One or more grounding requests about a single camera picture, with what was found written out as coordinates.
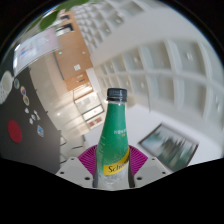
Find small blue printed card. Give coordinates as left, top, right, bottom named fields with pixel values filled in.
left=36, top=124, right=45, bottom=138

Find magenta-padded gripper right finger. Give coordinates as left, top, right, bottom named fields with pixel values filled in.
left=128, top=145, right=170, bottom=189

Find glass entrance doors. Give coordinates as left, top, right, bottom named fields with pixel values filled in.
left=73, top=90, right=105, bottom=124

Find group of ceiling lights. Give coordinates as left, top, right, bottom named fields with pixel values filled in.
left=99, top=6, right=224, bottom=113

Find green plastic drink bottle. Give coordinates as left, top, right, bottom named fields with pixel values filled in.
left=92, top=87, right=131, bottom=189

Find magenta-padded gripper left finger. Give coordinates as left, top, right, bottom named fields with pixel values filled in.
left=54, top=145, right=99, bottom=188

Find flat round red coaster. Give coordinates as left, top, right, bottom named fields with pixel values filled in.
left=7, top=119, right=23, bottom=144

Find dark-framed landscape picture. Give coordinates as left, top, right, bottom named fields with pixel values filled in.
left=138, top=123, right=200, bottom=173

